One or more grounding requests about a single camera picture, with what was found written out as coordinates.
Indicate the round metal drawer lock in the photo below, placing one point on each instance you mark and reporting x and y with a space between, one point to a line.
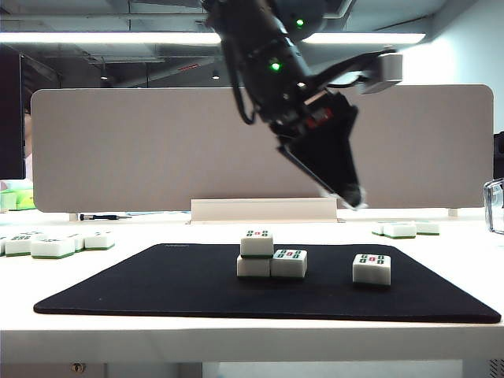
78 367

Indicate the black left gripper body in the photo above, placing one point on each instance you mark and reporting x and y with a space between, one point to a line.
291 98

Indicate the black screwdriver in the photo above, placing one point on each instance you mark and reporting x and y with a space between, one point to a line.
98 217

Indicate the black fabric mat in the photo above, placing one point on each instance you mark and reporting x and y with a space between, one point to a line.
177 287

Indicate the long ceiling light strip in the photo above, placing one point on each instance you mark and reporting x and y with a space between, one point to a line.
98 38

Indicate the dark computer monitor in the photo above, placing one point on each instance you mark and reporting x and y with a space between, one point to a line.
11 114

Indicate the black device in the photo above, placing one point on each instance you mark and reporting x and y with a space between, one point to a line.
499 157

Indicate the five-bamboo mahjong tile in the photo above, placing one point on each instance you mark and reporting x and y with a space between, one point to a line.
253 267
372 271
289 267
256 246

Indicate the four-bamboo mahjong tile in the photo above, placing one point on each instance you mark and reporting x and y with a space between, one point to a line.
35 234

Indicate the bird one-bamboo mahjong tile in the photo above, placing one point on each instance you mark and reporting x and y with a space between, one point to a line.
98 242

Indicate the green packaging box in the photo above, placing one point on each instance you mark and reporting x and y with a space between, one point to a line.
15 199

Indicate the beige desk divider panel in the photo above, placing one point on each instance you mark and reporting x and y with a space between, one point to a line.
138 149

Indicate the six-bamboo mahjong tile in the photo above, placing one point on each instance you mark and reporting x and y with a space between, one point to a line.
53 249
78 244

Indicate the white mahjong tile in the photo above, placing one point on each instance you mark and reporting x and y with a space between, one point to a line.
399 231
428 228
378 229

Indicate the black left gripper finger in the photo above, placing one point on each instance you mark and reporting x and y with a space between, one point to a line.
334 165
311 173

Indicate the person in white shirt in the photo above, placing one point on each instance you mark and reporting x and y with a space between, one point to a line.
28 157

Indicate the nine-bamboo mahjong tile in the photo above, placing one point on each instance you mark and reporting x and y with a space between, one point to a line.
17 247

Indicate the clear glass jar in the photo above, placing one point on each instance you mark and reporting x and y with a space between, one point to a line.
495 206

